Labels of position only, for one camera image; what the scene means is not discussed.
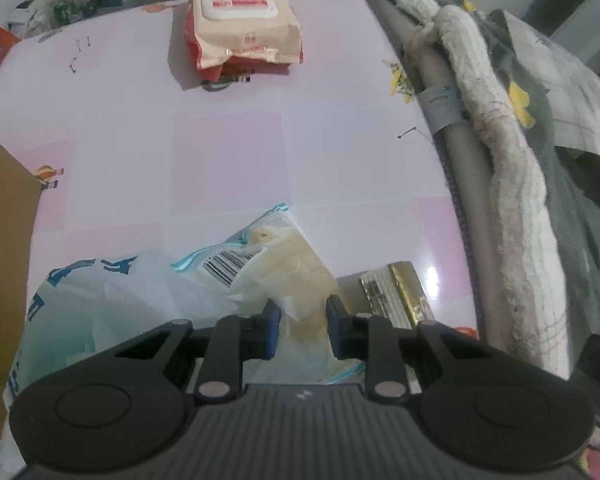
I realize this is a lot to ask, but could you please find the peach wet wipes pack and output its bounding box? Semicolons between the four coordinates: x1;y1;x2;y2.
186;0;305;72

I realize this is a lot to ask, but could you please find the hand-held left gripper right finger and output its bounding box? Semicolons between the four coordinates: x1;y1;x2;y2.
326;294;487;403

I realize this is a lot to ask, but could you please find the white fuzzy towel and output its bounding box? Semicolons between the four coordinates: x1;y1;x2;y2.
400;0;571;376

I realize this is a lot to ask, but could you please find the grey blanket with yellow prints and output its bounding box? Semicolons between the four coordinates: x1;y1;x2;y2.
460;0;600;411

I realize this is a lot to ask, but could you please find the red-orange wet wipes pack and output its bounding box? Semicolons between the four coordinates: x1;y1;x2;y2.
186;10;293;86

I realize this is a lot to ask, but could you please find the grey pole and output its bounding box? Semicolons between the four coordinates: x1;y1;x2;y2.
375;0;501;346

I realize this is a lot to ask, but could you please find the grey cabinet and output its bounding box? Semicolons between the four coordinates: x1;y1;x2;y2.
525;0;600;73

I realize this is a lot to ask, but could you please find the beige and teal tissue packet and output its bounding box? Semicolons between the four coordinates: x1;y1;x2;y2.
172;203;366;386

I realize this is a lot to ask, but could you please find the green bottle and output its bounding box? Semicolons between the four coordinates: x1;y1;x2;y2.
52;0;86;26

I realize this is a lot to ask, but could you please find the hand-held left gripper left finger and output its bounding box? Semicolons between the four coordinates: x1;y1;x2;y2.
115;299;283;403

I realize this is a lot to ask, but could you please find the gold foil packet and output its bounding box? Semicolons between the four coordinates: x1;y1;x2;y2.
358;261;436;331

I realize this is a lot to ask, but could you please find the pink checked tablecloth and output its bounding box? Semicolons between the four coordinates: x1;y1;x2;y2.
0;0;481;480

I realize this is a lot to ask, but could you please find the cardboard box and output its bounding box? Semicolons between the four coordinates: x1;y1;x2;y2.
0;126;43;480

